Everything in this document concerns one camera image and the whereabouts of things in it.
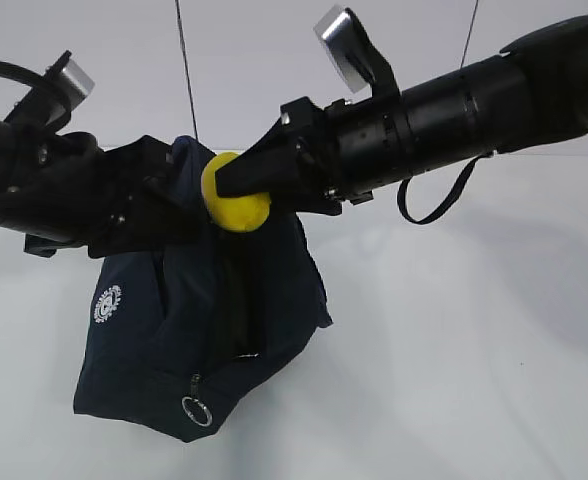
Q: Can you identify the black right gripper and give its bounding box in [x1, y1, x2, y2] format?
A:
[215, 97, 404, 217]

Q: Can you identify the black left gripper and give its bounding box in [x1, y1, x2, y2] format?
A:
[3, 132, 208, 259]

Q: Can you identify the yellow lemon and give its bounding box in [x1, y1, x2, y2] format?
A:
[200, 152, 271, 233]

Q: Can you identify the dark navy lunch bag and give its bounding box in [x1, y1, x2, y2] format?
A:
[72, 136, 332, 443]

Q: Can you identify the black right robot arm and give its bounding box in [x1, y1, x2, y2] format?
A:
[215, 7, 588, 215]

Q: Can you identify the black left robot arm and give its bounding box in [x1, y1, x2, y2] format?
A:
[0, 121, 206, 259]

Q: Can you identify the dark right arm cable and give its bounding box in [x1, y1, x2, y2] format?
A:
[397, 152, 495, 225]

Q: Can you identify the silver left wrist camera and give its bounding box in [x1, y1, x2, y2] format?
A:
[3, 49, 97, 134]

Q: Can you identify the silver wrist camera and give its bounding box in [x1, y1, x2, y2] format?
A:
[3, 49, 97, 134]
[313, 5, 400, 97]

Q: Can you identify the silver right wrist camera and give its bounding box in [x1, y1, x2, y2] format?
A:
[313, 5, 400, 97]

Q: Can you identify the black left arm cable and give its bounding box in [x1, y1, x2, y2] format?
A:
[0, 58, 70, 116]

